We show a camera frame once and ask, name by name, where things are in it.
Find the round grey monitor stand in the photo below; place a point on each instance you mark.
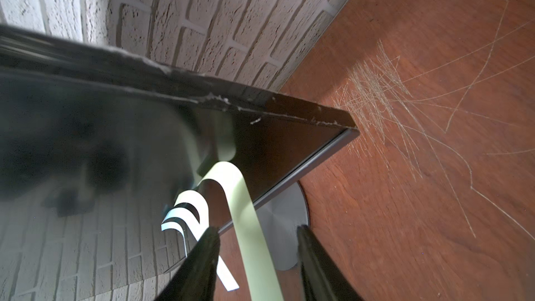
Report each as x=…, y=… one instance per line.
x=279, y=219

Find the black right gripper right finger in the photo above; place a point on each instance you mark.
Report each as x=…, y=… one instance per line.
x=321, y=278

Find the black flat monitor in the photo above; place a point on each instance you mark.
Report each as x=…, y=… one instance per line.
x=96, y=145

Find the blue sticky note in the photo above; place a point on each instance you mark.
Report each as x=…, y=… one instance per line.
x=172, y=225
x=192, y=208

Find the light green sticky note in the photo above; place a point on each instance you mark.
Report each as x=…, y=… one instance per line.
x=261, y=275

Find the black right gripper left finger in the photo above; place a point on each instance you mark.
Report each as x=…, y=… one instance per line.
x=195, y=279

